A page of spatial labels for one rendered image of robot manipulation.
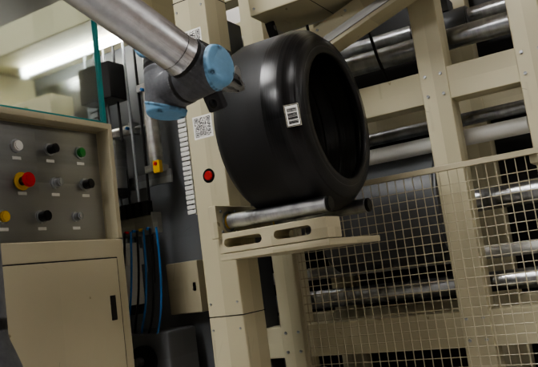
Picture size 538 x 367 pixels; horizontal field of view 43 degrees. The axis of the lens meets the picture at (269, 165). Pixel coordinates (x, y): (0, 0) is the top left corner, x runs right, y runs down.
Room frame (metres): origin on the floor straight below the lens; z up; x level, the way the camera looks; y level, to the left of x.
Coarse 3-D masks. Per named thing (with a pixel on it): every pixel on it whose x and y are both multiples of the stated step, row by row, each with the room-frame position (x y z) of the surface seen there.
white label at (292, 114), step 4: (292, 104) 1.78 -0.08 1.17; (296, 104) 1.78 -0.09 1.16; (284, 108) 1.78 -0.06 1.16; (288, 108) 1.78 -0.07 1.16; (292, 108) 1.78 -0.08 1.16; (296, 108) 1.78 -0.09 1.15; (284, 112) 1.79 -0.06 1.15; (288, 112) 1.78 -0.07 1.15; (292, 112) 1.78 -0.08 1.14; (296, 112) 1.78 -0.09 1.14; (288, 116) 1.79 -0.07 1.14; (292, 116) 1.78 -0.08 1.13; (296, 116) 1.78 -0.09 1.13; (288, 120) 1.79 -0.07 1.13; (292, 120) 1.79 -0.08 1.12; (296, 120) 1.78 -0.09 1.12; (300, 120) 1.78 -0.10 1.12; (288, 124) 1.79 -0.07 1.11; (292, 124) 1.79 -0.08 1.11; (296, 124) 1.79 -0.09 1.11; (300, 124) 1.78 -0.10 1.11
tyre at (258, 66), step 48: (288, 48) 1.85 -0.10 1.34; (240, 96) 1.85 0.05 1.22; (288, 96) 1.79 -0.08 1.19; (336, 96) 2.25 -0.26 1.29; (240, 144) 1.86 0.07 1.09; (288, 144) 1.81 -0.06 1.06; (336, 144) 2.29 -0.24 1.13; (240, 192) 2.00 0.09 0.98; (288, 192) 1.91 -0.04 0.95; (336, 192) 1.95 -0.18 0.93
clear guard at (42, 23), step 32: (0, 0) 1.84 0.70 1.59; (32, 0) 1.94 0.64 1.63; (0, 32) 1.83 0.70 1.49; (32, 32) 1.93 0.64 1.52; (64, 32) 2.04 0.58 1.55; (96, 32) 2.15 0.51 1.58; (0, 64) 1.82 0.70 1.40; (32, 64) 1.92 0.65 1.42; (64, 64) 2.03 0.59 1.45; (96, 64) 2.15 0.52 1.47; (0, 96) 1.81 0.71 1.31; (32, 96) 1.91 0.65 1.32; (64, 96) 2.02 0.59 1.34; (96, 96) 2.14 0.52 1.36
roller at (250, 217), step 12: (288, 204) 1.93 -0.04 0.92; (300, 204) 1.91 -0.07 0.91; (312, 204) 1.89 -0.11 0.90; (324, 204) 1.87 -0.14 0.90; (228, 216) 2.03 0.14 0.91; (240, 216) 2.00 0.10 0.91; (252, 216) 1.98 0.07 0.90; (264, 216) 1.96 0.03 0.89; (276, 216) 1.95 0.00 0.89; (288, 216) 1.94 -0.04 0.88; (300, 216) 1.93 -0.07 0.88
